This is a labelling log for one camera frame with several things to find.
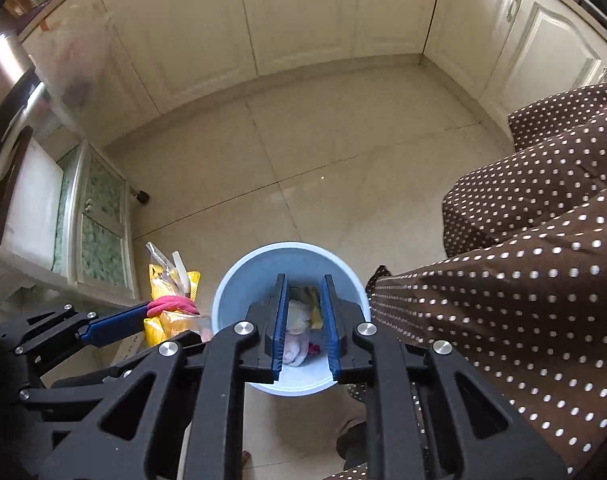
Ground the stainless steel appliance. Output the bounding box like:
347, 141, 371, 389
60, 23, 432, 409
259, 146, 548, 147
0, 31, 40, 128

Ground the yellow clear snack bag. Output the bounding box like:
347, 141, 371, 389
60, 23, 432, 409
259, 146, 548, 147
143, 242, 203, 347

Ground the cream stove base cabinet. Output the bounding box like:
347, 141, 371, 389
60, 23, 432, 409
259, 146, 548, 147
423, 0, 607, 121

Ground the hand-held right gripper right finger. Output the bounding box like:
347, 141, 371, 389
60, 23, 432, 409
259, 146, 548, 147
320, 274, 570, 480

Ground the yellow snack wrapper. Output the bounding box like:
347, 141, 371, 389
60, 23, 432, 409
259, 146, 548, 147
307, 287, 328, 332

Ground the green glass door cabinet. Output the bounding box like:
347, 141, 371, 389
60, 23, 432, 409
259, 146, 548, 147
0, 139, 140, 307

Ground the cream sink base cabinet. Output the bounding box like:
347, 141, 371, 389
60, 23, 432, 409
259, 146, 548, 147
20, 0, 444, 118

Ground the light blue trash bin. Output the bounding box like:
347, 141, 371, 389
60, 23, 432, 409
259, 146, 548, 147
212, 242, 372, 399

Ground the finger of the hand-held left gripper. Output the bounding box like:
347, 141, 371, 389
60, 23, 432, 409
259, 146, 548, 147
17, 366, 136, 412
0, 302, 152, 357

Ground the brown polka dot tablecloth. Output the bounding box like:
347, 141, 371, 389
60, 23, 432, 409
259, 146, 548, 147
328, 82, 607, 480

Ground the white crumpled paper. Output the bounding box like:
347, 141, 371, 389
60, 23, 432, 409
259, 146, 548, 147
282, 299, 315, 367

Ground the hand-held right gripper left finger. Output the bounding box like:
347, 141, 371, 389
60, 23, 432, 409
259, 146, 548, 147
38, 274, 290, 480

